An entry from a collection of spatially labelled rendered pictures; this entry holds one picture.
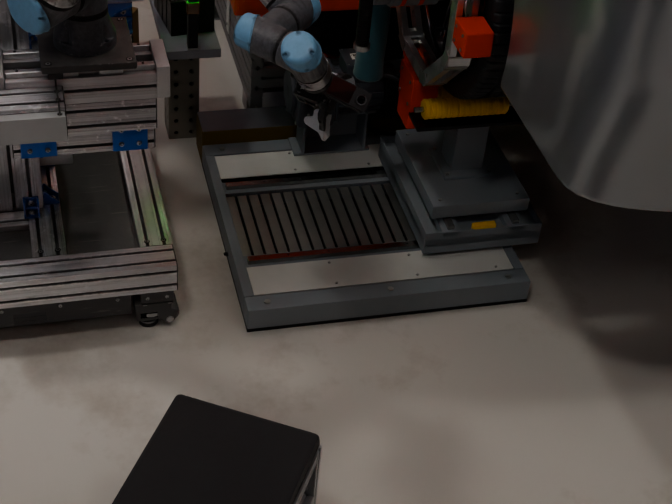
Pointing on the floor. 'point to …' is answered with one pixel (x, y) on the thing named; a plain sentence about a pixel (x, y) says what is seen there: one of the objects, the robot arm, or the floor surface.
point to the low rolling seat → (223, 460)
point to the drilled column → (182, 99)
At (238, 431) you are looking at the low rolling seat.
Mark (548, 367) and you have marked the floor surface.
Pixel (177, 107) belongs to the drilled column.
